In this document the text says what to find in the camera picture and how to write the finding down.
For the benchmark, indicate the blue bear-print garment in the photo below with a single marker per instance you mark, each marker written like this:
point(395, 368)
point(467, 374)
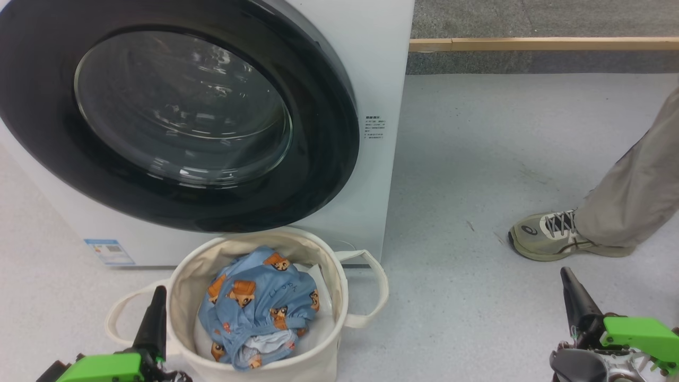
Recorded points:
point(265, 307)

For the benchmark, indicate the blue energy label sticker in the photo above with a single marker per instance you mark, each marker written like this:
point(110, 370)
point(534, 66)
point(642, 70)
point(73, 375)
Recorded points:
point(109, 252)

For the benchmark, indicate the white cloth in basket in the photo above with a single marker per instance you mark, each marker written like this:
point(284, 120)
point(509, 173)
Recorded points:
point(323, 323)

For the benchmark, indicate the beige trouser leg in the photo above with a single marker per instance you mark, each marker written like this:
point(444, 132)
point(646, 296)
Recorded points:
point(636, 185)

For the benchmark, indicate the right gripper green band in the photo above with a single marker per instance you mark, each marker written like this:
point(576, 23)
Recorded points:
point(636, 337)

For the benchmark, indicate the beige sneaker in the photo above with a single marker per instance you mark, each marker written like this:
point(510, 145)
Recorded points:
point(536, 236)

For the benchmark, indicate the wooden floor edge strip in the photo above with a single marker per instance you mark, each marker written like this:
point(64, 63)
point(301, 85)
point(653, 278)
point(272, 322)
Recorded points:
point(530, 44)

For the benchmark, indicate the white front-load washing machine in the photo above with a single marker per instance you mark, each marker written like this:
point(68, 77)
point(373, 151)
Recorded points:
point(376, 53)

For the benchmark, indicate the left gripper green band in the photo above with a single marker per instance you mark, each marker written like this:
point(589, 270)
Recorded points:
point(101, 367)

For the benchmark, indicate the round washing machine door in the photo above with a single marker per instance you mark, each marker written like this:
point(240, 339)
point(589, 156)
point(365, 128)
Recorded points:
point(329, 159)

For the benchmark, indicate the cream fabric laundry basket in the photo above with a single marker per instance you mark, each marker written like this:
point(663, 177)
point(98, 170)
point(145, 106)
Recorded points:
point(185, 286)

